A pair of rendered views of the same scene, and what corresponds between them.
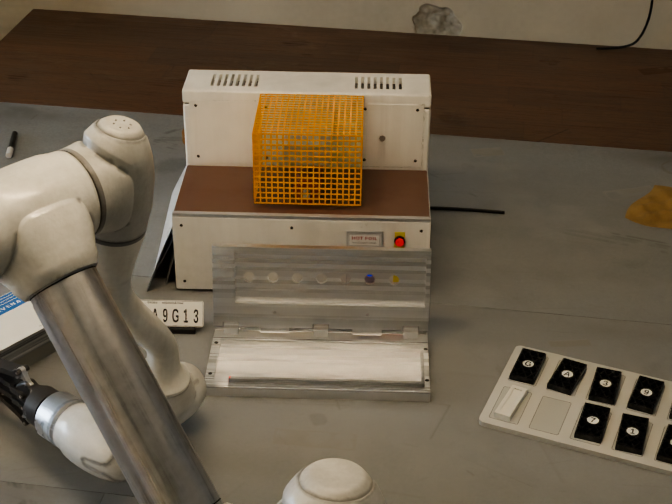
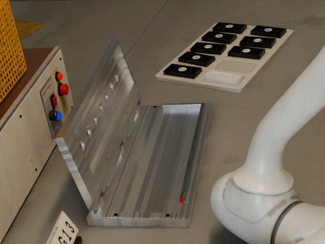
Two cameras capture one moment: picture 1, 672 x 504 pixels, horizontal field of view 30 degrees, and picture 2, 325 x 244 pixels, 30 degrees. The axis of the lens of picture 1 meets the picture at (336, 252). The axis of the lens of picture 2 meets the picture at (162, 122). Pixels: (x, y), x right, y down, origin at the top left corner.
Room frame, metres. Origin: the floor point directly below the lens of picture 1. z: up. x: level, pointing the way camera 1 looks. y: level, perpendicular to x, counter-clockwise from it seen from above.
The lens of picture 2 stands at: (1.77, 1.14, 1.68)
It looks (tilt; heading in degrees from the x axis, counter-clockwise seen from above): 31 degrees down; 283
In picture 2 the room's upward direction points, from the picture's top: 9 degrees counter-clockwise
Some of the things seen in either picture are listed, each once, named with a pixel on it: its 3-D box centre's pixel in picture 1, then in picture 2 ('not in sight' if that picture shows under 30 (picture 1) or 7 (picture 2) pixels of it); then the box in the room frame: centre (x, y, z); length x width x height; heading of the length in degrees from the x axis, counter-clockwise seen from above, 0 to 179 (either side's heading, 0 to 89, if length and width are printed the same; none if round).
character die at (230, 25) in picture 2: not in sight; (229, 27); (1.91, -0.67, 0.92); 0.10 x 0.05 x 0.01; 159
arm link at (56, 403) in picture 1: (61, 418); not in sight; (1.75, 0.48, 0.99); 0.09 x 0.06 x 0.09; 140
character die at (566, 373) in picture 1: (567, 376); (196, 59); (2.00, -0.46, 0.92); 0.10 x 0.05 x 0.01; 152
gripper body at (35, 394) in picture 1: (35, 401); not in sight; (1.80, 0.54, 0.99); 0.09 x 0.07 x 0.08; 50
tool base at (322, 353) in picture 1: (318, 359); (156, 155); (2.04, 0.03, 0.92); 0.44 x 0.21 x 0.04; 88
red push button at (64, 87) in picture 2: not in sight; (63, 89); (2.29, -0.13, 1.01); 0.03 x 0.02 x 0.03; 88
